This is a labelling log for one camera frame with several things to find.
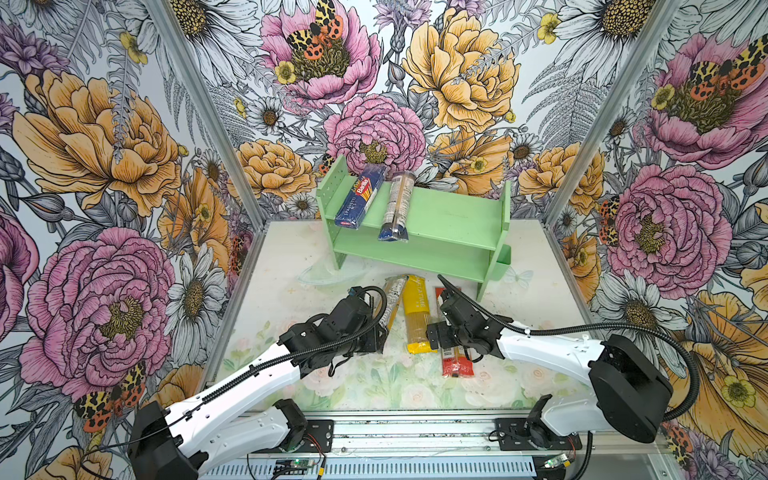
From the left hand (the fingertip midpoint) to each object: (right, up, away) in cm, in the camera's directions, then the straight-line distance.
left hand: (376, 341), depth 76 cm
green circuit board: (-19, -27, -4) cm, 34 cm away
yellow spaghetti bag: (+12, +4, +18) cm, 22 cm away
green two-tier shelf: (+21, +29, +7) cm, 37 cm away
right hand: (+19, -3, +11) cm, 22 cm away
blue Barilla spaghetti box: (-5, +38, +9) cm, 39 cm away
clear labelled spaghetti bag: (+5, +12, +9) cm, 16 cm away
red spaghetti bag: (+21, -8, +7) cm, 24 cm away
